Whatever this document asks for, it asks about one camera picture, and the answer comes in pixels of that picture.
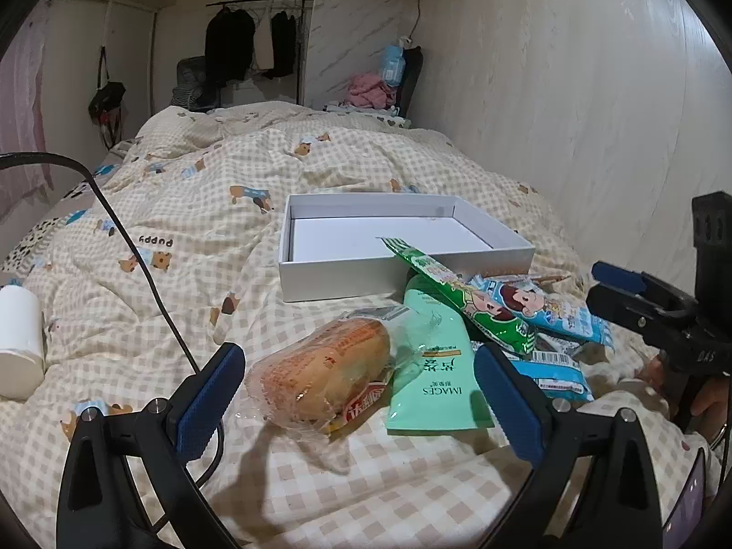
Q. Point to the pink cloth pile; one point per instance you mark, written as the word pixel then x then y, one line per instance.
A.
pixel 369 91

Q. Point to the white hanging garment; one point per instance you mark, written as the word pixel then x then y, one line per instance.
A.
pixel 263 46

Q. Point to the black hanging garment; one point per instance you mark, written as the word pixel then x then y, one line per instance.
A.
pixel 281 40

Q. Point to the green hand cream tube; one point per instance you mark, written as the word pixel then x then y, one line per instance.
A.
pixel 434 366

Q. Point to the heart print pillow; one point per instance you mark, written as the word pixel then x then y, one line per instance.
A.
pixel 389 120

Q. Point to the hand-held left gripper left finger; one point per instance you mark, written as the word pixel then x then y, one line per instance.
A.
pixel 206 406

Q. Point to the bread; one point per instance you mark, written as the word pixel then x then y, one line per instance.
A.
pixel 320 371

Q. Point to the green cartoon snack packet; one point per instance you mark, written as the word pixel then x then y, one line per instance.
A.
pixel 457 291

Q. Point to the blue tissue pack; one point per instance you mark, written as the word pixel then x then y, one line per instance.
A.
pixel 393 66

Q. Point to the dark standing fan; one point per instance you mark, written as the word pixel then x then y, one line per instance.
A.
pixel 191 74

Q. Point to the white cardboard box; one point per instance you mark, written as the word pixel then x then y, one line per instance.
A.
pixel 371 234

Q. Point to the blue cartoon snack packet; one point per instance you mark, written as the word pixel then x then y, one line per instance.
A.
pixel 572 320

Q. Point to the black chair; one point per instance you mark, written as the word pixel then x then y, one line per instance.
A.
pixel 413 80

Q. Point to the black hanging bag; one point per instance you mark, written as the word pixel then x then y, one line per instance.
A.
pixel 106 97

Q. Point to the black clothes rack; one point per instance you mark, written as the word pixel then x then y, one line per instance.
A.
pixel 257 2

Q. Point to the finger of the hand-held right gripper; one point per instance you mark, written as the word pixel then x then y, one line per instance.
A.
pixel 620 277

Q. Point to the black spotted bed sheet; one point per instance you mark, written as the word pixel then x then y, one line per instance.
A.
pixel 28 240

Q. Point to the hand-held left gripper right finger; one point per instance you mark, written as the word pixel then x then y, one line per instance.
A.
pixel 514 406

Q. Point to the blue white snack bar packet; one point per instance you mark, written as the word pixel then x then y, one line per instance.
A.
pixel 560 380

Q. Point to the pink curtain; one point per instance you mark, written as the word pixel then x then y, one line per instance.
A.
pixel 23 97

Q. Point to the person's right hand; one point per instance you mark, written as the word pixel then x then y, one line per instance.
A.
pixel 718 406

